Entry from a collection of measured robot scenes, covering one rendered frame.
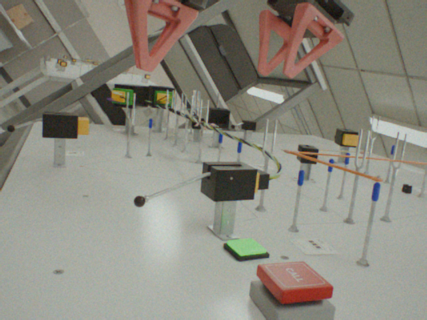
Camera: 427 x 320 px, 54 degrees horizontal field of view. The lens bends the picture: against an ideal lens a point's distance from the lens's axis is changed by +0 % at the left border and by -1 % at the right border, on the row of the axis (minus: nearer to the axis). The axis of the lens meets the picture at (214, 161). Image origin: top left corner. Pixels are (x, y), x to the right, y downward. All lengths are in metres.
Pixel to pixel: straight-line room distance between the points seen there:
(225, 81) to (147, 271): 1.27
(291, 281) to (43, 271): 0.23
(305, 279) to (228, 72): 1.34
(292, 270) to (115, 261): 0.18
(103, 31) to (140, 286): 7.78
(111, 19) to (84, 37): 0.58
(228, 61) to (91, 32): 6.55
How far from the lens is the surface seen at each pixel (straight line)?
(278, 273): 0.38
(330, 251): 0.54
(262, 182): 0.53
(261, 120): 1.63
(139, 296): 0.40
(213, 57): 1.62
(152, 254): 0.47
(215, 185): 0.49
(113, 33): 8.14
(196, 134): 1.23
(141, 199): 0.48
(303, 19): 0.50
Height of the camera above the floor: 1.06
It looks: 9 degrees up
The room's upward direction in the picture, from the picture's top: 56 degrees clockwise
